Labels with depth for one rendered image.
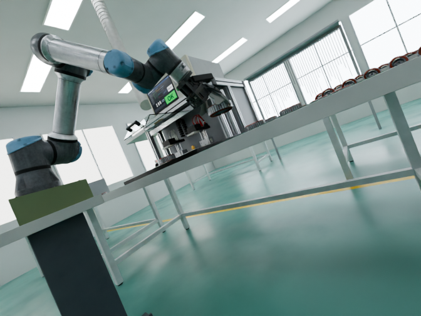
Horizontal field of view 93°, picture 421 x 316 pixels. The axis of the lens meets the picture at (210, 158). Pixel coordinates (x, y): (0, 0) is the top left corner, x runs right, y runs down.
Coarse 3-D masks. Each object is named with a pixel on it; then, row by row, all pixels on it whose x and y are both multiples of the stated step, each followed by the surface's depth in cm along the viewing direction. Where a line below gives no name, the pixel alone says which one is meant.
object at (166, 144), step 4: (168, 140) 131; (172, 140) 134; (176, 140) 136; (180, 140) 139; (184, 140) 142; (164, 144) 134; (168, 144) 132; (172, 144) 133; (180, 144) 139; (164, 148) 131; (168, 148) 136; (176, 148) 142
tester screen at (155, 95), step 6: (168, 78) 129; (162, 84) 133; (168, 84) 130; (156, 90) 137; (162, 90) 134; (150, 96) 142; (156, 96) 139; (162, 96) 135; (156, 102) 140; (162, 102) 137; (156, 108) 142; (162, 108) 138
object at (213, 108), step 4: (220, 104) 81; (224, 104) 82; (208, 108) 84; (212, 108) 83; (216, 108) 82; (220, 108) 81; (224, 108) 82; (228, 108) 84; (208, 112) 85; (212, 112) 83; (216, 112) 83; (220, 112) 90; (224, 112) 91; (212, 116) 87; (216, 116) 91
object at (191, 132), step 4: (196, 124) 118; (188, 128) 119; (192, 128) 117; (196, 128) 117; (200, 128) 120; (204, 128) 123; (208, 128) 127; (188, 132) 120; (192, 132) 115; (196, 132) 116; (200, 132) 127; (188, 136) 118; (204, 136) 126; (208, 136) 125
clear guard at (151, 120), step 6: (150, 114) 114; (156, 114) 117; (162, 114) 123; (168, 114) 128; (174, 114) 134; (144, 120) 114; (150, 120) 125; (156, 120) 131; (162, 120) 137; (144, 126) 132; (150, 126) 139; (156, 126) 145; (132, 132) 119; (126, 138) 122
